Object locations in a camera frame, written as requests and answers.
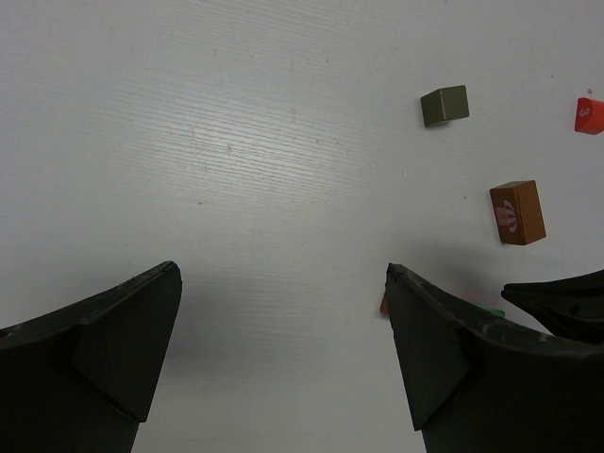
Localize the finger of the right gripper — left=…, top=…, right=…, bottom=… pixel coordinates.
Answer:
left=501, top=271, right=603, bottom=339

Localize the red half-round block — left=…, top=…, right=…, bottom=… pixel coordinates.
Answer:
left=575, top=97, right=604, bottom=135

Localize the olive green cube block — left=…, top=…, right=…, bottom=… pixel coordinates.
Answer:
left=420, top=85, right=470, bottom=127

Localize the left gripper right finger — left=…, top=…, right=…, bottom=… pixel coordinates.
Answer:
left=385, top=264, right=603, bottom=452

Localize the green notched block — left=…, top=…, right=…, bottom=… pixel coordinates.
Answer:
left=484, top=309, right=506, bottom=318

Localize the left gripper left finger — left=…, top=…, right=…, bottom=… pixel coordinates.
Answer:
left=1, top=261, right=182, bottom=452

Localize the brown rectangular block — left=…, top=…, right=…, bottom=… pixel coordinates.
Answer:
left=490, top=180, right=546, bottom=245

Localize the brown block with picture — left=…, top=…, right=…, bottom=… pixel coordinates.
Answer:
left=379, top=296, right=389, bottom=316

